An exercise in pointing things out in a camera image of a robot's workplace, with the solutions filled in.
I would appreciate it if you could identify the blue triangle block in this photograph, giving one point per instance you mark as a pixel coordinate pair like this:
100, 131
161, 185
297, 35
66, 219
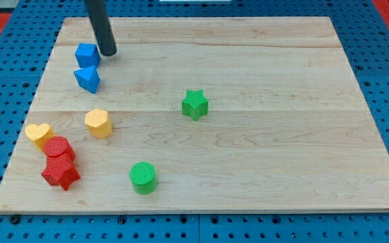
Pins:
88, 78

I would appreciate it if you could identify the blue cube block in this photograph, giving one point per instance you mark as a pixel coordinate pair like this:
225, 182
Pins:
87, 55

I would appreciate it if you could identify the wooden board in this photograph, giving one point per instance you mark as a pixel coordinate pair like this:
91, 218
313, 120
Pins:
287, 131

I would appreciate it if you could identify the green star block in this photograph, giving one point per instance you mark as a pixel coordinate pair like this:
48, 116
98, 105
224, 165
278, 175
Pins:
195, 104

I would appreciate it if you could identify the green cylinder block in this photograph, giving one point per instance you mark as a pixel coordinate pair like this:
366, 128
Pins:
143, 177

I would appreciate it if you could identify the yellow hexagon block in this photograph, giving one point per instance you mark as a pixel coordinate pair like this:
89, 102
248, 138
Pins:
98, 123

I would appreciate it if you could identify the red cylinder block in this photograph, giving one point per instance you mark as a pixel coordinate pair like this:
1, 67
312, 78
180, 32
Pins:
57, 146

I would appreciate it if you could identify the red star block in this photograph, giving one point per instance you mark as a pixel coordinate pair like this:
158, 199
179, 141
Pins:
60, 171

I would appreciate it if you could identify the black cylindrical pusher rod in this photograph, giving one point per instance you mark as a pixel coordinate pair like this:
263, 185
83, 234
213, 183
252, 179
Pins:
99, 19

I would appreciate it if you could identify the yellow heart block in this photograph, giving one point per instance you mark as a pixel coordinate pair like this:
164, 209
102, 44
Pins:
39, 134

